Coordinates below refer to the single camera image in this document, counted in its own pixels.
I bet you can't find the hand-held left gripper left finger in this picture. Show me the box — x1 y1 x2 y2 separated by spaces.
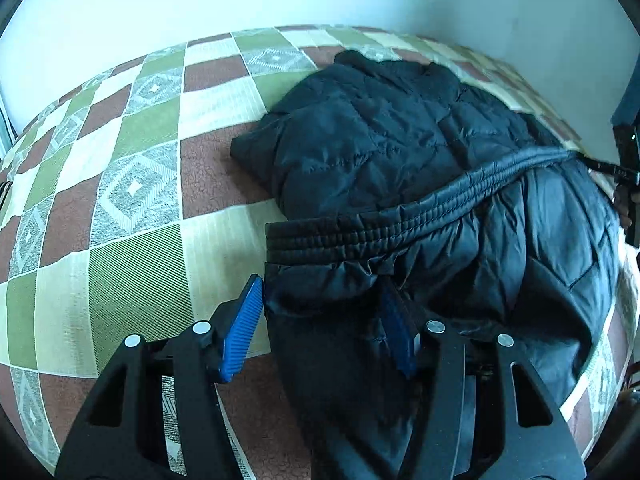
54 274 266 480

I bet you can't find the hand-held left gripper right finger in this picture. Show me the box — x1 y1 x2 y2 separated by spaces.
381 284 587 480

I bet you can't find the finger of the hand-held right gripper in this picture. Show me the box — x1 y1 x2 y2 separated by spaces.
584 156 640 184

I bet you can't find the black quilted jacket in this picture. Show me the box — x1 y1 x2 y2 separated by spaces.
230 49 626 480

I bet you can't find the blue curtain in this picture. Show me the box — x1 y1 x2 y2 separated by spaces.
612 72 640 127

